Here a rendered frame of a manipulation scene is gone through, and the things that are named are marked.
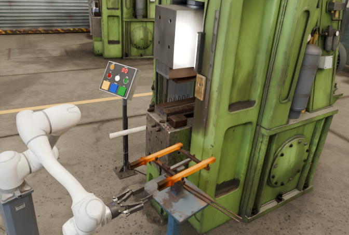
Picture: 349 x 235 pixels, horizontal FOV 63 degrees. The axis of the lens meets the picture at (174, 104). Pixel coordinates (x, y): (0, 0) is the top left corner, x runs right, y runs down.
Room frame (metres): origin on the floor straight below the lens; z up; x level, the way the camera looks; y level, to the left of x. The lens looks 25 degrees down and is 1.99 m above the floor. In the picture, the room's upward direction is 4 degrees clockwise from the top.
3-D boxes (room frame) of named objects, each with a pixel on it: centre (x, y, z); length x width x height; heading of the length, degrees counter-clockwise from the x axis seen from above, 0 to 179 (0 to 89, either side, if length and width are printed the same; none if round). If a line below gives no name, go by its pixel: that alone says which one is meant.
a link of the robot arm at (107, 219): (1.00, 0.30, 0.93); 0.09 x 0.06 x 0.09; 42
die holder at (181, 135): (2.14, -0.11, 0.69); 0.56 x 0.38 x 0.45; 123
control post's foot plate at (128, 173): (2.49, 0.48, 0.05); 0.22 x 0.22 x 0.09; 33
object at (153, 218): (2.04, 0.15, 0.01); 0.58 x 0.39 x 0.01; 33
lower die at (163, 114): (2.18, -0.07, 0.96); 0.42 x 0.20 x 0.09; 123
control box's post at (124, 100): (2.48, 0.48, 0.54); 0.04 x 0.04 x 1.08; 33
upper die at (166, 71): (2.18, -0.07, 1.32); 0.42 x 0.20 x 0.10; 123
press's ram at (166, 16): (2.14, -0.09, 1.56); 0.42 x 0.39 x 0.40; 123
